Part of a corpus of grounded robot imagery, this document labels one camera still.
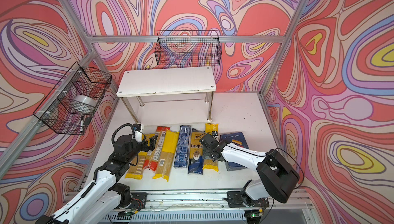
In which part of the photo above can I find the dark blue spaghetti bag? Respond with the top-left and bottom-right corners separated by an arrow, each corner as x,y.
188,129 -> 204,175

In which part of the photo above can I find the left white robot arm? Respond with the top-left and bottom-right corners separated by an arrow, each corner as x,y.
36,132 -> 158,224

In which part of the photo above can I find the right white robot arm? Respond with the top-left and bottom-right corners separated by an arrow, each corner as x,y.
199,134 -> 300,207

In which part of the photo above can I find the blue Barilla pasta box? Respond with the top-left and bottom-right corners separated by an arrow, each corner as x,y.
220,132 -> 249,172

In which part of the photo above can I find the white shelf with metal legs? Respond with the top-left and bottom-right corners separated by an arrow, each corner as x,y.
117,67 -> 216,125

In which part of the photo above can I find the yellow spaghetti bag long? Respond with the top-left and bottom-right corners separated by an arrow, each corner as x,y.
153,130 -> 179,181

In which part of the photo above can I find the red spaghetti bag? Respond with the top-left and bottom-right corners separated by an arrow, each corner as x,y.
143,126 -> 170,172

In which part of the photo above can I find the blue spaghetti box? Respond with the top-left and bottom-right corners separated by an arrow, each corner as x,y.
173,125 -> 191,169

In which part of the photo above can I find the black marker pen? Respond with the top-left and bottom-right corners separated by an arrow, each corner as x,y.
80,115 -> 84,134

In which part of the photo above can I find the silver tape roll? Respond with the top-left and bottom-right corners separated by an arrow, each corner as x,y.
74,95 -> 96,107

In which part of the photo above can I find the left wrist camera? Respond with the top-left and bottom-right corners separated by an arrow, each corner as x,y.
132,123 -> 144,142

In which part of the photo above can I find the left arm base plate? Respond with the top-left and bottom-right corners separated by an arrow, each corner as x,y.
119,192 -> 148,210

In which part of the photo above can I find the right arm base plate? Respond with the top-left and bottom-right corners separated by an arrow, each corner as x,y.
223,191 -> 270,210

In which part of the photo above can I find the black wire basket left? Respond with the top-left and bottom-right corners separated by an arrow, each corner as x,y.
33,63 -> 112,135

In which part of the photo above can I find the black wire basket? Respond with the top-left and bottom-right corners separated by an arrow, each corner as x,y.
33,63 -> 112,135
155,30 -> 222,68

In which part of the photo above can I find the black wire basket back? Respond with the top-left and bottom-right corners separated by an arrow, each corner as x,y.
155,30 -> 222,68

